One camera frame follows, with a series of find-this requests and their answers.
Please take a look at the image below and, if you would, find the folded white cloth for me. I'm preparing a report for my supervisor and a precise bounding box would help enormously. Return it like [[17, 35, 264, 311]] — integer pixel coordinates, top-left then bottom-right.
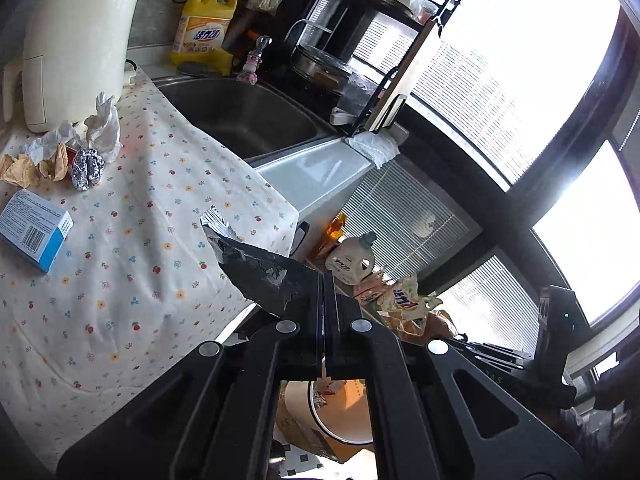
[[347, 130, 402, 167]]

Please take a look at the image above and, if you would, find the floral tablecloth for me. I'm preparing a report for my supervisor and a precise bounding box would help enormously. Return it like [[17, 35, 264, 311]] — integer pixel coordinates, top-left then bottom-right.
[[0, 67, 300, 471]]

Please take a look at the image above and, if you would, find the yellow dish soap bottle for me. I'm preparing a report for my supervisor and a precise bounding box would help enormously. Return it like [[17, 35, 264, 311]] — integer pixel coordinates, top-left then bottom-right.
[[170, 0, 240, 73]]

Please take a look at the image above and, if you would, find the detergent refill bag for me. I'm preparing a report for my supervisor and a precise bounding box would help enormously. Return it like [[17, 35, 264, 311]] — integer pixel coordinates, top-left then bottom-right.
[[375, 275, 444, 331]]

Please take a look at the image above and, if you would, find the cream trash bin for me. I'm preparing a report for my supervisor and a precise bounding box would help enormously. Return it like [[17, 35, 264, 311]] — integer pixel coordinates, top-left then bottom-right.
[[277, 379, 375, 448]]

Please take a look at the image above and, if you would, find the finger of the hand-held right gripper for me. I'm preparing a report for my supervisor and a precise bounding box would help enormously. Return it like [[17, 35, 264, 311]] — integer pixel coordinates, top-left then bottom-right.
[[456, 337, 532, 375]]

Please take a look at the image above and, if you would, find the dark foil wrapper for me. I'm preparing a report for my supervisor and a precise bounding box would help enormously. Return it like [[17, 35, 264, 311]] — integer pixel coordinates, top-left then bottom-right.
[[200, 207, 321, 318]]

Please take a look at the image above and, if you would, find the wooden cutting board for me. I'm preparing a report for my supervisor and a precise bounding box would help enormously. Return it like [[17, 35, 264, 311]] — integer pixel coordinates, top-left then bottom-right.
[[369, 20, 442, 133]]

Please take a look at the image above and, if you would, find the white detergent bottle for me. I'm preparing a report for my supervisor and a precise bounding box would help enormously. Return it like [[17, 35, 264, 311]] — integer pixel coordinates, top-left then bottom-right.
[[325, 231, 379, 286]]

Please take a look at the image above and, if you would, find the orange bottle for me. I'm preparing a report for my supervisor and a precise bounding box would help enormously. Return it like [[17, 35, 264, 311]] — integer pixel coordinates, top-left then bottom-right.
[[325, 212, 349, 244]]

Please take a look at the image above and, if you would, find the brown snack packet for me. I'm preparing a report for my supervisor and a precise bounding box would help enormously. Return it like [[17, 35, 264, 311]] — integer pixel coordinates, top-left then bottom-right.
[[400, 310, 459, 346]]

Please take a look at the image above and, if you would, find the cardboard box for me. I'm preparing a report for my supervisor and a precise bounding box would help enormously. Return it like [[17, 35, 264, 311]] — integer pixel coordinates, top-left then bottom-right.
[[274, 395, 362, 464]]

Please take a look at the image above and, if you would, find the black window frame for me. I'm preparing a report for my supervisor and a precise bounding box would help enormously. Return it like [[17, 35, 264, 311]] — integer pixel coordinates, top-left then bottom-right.
[[400, 5, 640, 331]]

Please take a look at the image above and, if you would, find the cream air fryer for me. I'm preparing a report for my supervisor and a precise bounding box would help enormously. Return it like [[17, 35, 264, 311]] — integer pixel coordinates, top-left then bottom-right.
[[2, 0, 147, 133]]

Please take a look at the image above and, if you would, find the clear plastic cup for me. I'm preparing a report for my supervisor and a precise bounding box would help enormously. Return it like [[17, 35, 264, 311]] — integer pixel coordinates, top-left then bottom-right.
[[341, 72, 382, 112]]

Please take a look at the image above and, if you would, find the crumpled brown paper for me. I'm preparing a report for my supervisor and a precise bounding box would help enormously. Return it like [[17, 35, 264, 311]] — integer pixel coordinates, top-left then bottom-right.
[[0, 142, 71, 186]]

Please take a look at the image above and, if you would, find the stainless steel sink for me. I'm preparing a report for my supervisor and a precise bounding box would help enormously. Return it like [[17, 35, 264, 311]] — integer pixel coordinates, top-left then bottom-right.
[[152, 76, 338, 161]]

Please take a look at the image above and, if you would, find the crumpled white tissue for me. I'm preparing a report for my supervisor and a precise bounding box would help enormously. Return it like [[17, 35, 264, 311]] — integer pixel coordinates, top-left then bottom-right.
[[84, 92, 124, 163], [20, 122, 87, 167]]

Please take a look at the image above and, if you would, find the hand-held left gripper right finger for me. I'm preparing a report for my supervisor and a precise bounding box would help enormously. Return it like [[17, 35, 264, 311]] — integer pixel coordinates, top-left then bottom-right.
[[326, 272, 587, 480]]

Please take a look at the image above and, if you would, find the black dish rack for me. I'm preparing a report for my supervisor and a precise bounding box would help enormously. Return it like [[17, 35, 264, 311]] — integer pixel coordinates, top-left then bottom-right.
[[285, 0, 468, 136]]

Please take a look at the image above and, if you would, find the silver foil ball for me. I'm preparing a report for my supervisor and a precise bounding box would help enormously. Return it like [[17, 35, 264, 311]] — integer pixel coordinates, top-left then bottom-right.
[[70, 147, 106, 191]]

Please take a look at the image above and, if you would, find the small white dish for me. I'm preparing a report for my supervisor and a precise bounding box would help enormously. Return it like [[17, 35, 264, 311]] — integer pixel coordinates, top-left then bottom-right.
[[330, 107, 362, 127]]

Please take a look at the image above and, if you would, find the blue and white box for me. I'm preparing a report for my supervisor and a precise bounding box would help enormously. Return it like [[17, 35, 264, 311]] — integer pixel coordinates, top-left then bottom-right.
[[0, 188, 75, 274]]

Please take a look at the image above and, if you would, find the glass container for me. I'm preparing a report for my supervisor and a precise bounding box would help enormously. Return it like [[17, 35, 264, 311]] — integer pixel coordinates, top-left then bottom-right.
[[287, 0, 351, 63]]

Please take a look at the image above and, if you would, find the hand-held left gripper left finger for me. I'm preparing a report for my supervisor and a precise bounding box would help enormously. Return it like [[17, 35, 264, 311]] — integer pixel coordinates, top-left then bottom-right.
[[56, 269, 327, 480]]

